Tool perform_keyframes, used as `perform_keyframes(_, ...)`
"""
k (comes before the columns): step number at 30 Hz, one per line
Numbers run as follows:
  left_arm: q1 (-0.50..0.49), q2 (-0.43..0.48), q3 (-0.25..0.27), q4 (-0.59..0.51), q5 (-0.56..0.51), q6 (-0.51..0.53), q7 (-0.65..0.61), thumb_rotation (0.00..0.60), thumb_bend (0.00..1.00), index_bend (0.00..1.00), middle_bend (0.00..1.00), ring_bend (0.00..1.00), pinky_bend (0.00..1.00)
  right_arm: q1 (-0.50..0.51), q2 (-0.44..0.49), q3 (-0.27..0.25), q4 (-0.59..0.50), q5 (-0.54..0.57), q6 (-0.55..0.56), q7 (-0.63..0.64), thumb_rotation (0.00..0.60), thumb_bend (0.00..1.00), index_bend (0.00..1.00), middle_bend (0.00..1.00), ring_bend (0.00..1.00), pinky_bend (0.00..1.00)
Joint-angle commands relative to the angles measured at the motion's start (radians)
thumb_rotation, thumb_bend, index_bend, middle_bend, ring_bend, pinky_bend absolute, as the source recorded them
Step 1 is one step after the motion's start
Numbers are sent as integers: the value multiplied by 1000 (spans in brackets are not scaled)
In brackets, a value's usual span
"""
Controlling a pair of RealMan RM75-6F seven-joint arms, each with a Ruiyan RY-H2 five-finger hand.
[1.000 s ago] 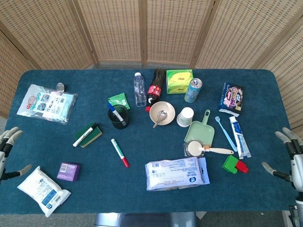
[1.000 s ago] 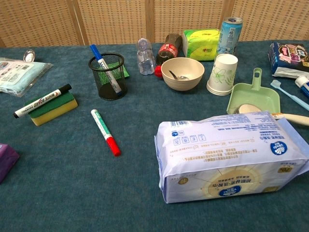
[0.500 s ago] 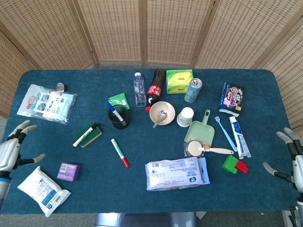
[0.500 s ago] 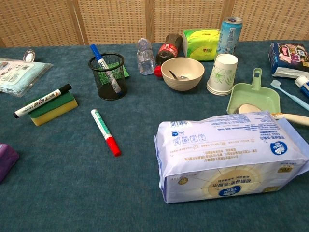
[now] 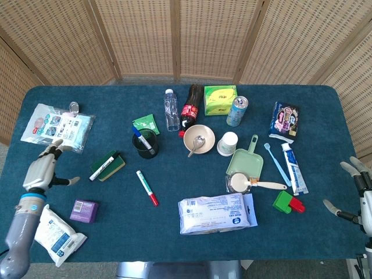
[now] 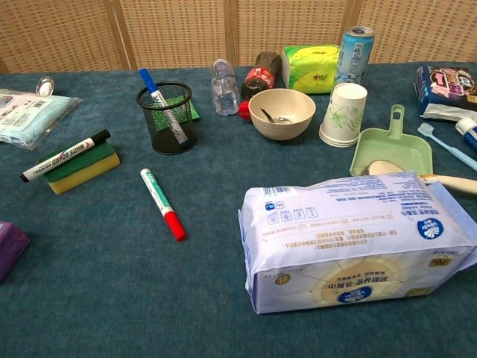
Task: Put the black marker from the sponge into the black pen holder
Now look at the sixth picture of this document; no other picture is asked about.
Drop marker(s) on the clear plastic packaged goods bag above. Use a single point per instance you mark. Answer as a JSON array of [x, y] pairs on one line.
[[22, 115]]

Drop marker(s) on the light green dustpan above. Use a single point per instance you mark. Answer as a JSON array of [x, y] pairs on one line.
[[395, 149]]

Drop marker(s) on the clear oval adhesive hook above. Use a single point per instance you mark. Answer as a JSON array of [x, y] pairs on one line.
[[45, 86]]

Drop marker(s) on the clear plastic water bottle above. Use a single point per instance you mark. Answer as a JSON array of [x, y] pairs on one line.
[[224, 89]]

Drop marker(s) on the teal table cloth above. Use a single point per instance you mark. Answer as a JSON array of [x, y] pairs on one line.
[[112, 291]]

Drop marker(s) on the light blue drink can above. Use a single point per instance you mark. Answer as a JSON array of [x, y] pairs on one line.
[[354, 56]]

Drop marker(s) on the purple box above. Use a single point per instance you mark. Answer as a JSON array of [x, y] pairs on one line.
[[9, 248]]

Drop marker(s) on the light blue toothbrush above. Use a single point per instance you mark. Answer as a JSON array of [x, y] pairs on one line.
[[447, 147]]

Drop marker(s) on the green yellow sponge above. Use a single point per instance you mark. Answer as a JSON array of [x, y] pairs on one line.
[[87, 169]]

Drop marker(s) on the dark blue sanitary pad pack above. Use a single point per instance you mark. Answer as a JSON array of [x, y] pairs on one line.
[[447, 89]]

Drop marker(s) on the beige bowl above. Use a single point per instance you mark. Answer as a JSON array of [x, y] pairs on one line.
[[287, 128]]

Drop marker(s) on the white blue toothpaste tube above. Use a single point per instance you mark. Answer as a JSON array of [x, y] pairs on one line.
[[469, 128]]

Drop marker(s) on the white paper cup stack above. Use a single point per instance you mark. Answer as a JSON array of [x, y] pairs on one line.
[[343, 115]]

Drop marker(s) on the woven wooden folding screen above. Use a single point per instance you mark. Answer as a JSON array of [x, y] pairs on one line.
[[179, 33]]

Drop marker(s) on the green sachet packet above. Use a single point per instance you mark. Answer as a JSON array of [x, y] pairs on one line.
[[195, 112]]

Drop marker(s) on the red green marker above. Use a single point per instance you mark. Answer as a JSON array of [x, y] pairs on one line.
[[160, 197]]

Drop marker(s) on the large white wet wipes pack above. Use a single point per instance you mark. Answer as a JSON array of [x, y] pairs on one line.
[[354, 238]]

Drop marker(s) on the metal spoon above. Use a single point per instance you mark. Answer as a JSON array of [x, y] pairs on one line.
[[279, 119]]

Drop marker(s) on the cola bottle red label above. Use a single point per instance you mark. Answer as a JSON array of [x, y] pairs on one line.
[[261, 74]]

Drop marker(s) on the green tissue pack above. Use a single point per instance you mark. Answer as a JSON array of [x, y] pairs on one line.
[[309, 71]]

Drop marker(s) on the blue whiteboard marker pen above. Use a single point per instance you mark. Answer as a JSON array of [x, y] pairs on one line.
[[149, 84]]

